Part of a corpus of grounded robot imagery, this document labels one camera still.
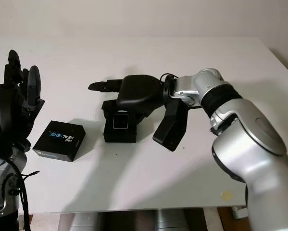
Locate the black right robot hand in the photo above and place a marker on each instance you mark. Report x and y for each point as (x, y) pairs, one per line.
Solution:
(139, 91)

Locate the white table frame bar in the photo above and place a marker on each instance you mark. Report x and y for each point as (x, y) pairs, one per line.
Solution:
(240, 213)

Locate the black RealSense box lid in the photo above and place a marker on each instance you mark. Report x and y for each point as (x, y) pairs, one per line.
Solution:
(59, 149)

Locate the black open box base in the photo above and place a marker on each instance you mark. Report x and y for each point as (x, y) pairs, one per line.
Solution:
(119, 136)

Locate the small silver square camera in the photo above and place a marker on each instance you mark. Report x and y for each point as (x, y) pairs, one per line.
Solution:
(120, 121)

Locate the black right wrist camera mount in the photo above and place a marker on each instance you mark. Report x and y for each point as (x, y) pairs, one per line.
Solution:
(170, 132)

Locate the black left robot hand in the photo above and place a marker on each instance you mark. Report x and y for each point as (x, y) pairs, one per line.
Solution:
(11, 108)

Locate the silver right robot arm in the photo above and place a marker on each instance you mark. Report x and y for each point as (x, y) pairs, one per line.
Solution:
(242, 144)

